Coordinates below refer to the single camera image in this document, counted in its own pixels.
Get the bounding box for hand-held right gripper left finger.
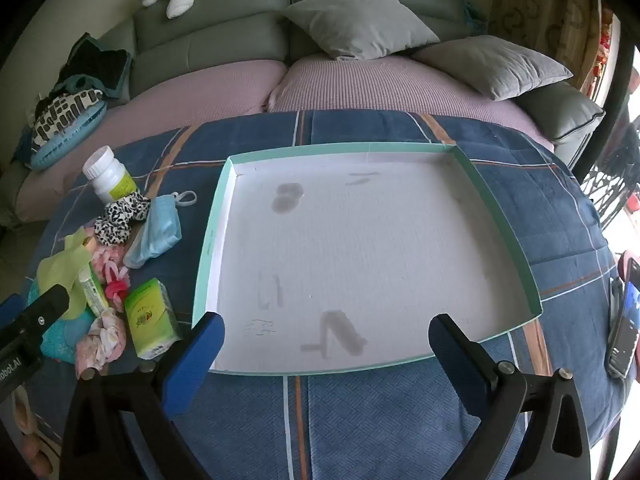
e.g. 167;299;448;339
60;311;227;480

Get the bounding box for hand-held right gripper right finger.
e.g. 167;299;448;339
427;313;592;480

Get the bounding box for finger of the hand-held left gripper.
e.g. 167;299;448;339
0;285;70;358
0;294;25;323

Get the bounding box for yellow-green cloth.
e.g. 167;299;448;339
36;226;93;320

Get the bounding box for green white ointment tube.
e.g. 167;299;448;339
77;265;108;317

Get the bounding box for green tissue pack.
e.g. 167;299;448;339
123;279;182;361

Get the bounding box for pink floral scrunchie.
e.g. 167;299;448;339
75;310;128;378

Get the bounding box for red pink fuzzy scrunchie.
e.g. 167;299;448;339
102;265;132;313

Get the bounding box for leopard print scrunchie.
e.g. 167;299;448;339
94;192;152;247

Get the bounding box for blue face mask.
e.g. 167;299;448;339
122;190;198;269

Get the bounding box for shallow white green-rimmed box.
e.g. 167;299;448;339
191;142;543;377

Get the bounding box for teal plastic box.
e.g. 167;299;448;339
27;280;98;363

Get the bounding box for blue plaid blanket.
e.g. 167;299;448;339
0;109;618;480

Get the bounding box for white pill bottle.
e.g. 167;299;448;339
82;145;138;206

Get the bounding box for black smartphone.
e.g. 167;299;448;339
604;256;640;378

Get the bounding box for black white patterned blue cushion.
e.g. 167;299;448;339
30;87;108;170

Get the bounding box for dark teal clothing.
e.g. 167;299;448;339
57;32;133;101

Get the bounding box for grey throw pillow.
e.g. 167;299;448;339
282;0;441;61
411;36;574;102

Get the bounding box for pink ribbed sofa cover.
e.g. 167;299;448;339
15;56;556;223

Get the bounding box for grey-green sofa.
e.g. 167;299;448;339
97;0;608;168

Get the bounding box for patterned beige curtain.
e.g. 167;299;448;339
487;0;606;93

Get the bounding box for black ornate metal frame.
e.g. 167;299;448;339
582;160;628;231

